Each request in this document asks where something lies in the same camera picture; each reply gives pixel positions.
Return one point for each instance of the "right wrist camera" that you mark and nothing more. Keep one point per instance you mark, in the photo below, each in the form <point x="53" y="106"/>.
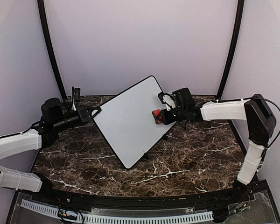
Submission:
<point x="168" y="100"/>

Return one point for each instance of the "white whiteboard with black frame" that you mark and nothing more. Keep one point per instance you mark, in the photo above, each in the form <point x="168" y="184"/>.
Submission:
<point x="127" y="124"/>

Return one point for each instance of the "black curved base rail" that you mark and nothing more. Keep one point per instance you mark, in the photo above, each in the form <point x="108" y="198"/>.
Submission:
<point x="85" y="202"/>

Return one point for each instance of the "black frame post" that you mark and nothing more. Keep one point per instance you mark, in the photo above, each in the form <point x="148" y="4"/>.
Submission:
<point x="232" y="49"/>
<point x="49" y="46"/>

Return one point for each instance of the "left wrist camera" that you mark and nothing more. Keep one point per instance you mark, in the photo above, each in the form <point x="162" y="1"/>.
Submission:
<point x="75" y="98"/>

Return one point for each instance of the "white slotted cable duct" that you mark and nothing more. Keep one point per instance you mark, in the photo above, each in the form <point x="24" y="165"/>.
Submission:
<point x="107" y="216"/>

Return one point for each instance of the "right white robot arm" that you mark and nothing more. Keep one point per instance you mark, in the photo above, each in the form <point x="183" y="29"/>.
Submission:
<point x="261" y="121"/>

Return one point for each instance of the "left black frame post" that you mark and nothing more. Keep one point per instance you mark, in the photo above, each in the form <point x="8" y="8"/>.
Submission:
<point x="49" y="46"/>

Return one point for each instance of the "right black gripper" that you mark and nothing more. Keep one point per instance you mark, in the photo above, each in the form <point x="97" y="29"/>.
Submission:
<point x="166" y="120"/>

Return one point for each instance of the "black whiteboard stand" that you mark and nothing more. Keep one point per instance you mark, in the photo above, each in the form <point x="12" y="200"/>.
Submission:
<point x="164" y="137"/>

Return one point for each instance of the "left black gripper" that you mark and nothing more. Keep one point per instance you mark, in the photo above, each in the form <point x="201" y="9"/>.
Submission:
<point x="82" y="111"/>

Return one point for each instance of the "red whiteboard eraser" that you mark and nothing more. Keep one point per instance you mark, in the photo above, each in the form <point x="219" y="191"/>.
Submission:
<point x="157" y="116"/>

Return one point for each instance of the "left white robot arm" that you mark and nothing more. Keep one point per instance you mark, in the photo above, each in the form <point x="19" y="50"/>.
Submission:
<point x="40" y="135"/>

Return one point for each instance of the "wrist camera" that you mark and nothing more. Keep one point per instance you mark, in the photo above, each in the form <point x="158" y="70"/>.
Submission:
<point x="75" y="98"/>
<point x="168" y="100"/>

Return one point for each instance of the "right black frame post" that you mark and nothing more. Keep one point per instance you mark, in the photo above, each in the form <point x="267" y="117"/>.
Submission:
<point x="232" y="49"/>

